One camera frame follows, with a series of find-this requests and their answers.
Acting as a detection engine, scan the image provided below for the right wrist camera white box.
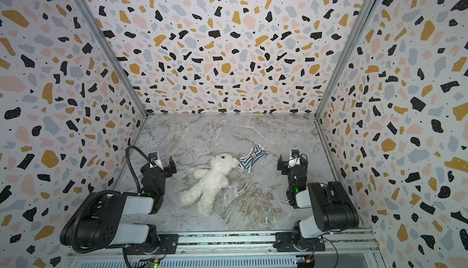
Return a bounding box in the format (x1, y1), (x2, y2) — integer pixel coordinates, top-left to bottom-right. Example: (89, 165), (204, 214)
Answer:
(288, 149), (301, 168)

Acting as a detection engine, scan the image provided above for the blue white striped knit sweater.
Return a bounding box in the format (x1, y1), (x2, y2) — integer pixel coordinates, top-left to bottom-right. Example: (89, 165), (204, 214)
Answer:
(239, 144), (269, 173)

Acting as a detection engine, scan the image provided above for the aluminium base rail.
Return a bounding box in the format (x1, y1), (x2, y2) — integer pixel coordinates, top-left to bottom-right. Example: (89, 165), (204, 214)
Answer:
(65, 228), (385, 268)

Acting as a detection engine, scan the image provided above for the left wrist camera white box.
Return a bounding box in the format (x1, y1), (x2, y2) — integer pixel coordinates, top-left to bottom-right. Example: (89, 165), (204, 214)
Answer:
(149, 152), (163, 171)

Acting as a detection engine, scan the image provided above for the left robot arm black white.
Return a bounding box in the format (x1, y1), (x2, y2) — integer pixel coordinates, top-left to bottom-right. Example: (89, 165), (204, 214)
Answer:
(60, 153), (177, 253)

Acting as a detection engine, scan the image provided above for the white fluffy teddy bear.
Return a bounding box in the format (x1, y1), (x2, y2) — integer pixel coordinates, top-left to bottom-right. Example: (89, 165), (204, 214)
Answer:
(180, 153), (239, 216)

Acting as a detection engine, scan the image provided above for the right thin black cable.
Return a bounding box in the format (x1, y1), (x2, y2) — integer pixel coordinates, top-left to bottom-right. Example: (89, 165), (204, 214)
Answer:
(314, 236), (340, 268)

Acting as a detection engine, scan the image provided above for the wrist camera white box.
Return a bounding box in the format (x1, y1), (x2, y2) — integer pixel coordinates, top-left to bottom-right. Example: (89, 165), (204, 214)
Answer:
(288, 149), (301, 168)
(149, 152), (163, 171)

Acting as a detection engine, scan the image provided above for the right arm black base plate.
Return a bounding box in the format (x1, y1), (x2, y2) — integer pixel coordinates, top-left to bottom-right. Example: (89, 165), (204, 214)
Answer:
(273, 231), (325, 252)

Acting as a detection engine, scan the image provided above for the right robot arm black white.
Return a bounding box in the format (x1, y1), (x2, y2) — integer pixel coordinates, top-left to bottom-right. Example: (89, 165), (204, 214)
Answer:
(277, 149), (360, 244)

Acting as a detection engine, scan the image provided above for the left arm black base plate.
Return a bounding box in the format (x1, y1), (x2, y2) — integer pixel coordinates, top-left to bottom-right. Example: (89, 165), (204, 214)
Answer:
(124, 233), (179, 256)

